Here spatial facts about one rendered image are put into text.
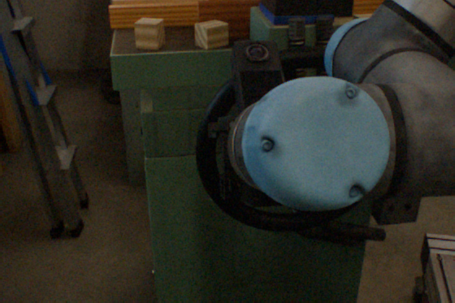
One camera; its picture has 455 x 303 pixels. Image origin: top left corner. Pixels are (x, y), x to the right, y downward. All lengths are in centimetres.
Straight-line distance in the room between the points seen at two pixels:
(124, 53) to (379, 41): 49
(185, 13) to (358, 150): 72
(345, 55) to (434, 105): 14
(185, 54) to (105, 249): 113
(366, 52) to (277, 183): 19
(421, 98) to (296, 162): 10
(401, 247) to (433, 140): 159
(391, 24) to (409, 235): 157
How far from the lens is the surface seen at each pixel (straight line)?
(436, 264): 150
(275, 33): 73
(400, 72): 38
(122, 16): 96
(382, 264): 181
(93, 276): 175
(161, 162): 90
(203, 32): 83
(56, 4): 344
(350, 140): 28
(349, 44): 45
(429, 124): 32
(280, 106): 27
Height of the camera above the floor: 115
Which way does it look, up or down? 27 degrees down
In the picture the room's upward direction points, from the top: straight up
